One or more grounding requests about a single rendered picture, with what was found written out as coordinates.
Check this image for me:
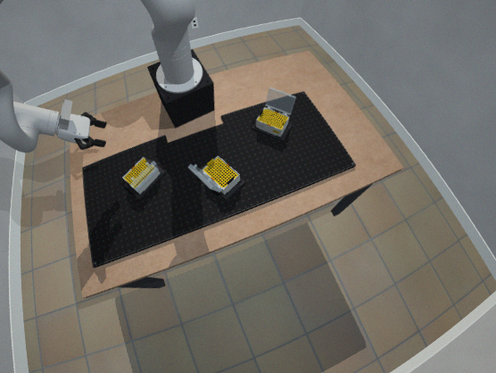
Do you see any yellow tip rack insert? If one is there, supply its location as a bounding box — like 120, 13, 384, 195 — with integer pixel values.
204, 157, 238, 187
124, 159, 148, 184
258, 109, 288, 129

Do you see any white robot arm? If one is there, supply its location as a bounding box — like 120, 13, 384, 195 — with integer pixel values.
0, 0, 203, 153

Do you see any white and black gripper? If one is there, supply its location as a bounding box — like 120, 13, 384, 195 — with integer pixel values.
56, 112, 107, 150

